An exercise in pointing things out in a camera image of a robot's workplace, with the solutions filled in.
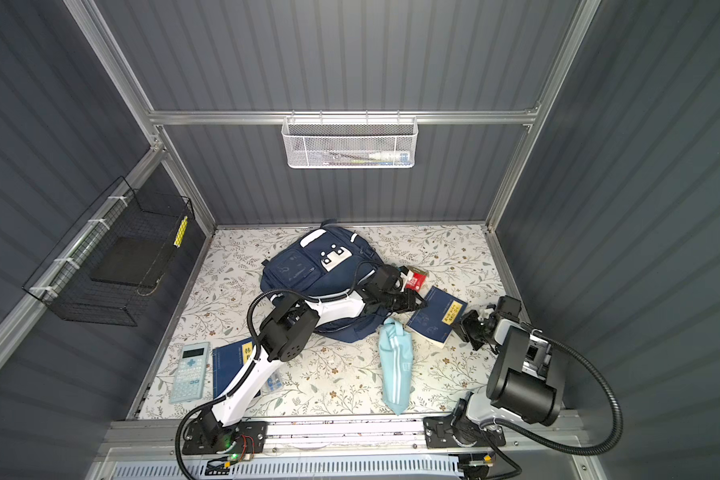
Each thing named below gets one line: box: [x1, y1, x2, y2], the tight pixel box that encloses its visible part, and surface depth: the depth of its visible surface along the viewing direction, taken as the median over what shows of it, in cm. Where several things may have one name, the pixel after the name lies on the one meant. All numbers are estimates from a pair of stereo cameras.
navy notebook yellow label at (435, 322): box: [406, 286, 468, 349], surface depth 96 cm
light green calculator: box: [169, 342, 211, 404], surface depth 84 cm
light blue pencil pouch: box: [378, 318, 414, 416], surface depth 84 cm
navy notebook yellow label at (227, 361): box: [212, 337, 256, 399], surface depth 88 cm
